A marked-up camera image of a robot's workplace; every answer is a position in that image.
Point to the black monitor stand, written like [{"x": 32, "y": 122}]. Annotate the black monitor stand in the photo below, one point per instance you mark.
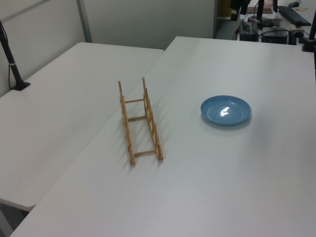
[{"x": 260, "y": 12}]

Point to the black flat device box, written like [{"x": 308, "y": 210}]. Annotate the black flat device box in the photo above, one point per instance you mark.
[{"x": 275, "y": 37}]

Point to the black computer mouse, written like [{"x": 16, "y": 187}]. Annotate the black computer mouse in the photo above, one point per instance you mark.
[{"x": 293, "y": 4}]

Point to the black electronics box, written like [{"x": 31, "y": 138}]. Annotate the black electronics box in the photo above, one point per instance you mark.
[{"x": 248, "y": 32}]

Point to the blue plastic plate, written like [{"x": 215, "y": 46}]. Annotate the blue plastic plate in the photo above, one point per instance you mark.
[{"x": 214, "y": 116}]

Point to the white adjoining table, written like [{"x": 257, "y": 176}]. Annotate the white adjoining table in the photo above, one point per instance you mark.
[{"x": 61, "y": 98}]

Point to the black computer keyboard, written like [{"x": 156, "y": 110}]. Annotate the black computer keyboard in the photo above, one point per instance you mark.
[{"x": 293, "y": 14}]

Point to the black camera pole with tie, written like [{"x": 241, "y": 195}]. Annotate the black camera pole with tie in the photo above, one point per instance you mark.
[{"x": 16, "y": 74}]

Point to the wooden plate rack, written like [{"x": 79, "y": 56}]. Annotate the wooden plate rack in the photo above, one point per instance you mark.
[{"x": 155, "y": 133}]

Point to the brown cardboard box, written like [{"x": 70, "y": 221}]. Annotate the brown cardboard box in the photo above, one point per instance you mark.
[{"x": 223, "y": 8}]

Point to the black clamped camera pole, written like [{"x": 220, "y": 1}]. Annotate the black clamped camera pole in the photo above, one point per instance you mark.
[{"x": 307, "y": 45}]

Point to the grey partition frame post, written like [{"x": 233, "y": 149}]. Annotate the grey partition frame post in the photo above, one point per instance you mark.
[{"x": 84, "y": 22}]

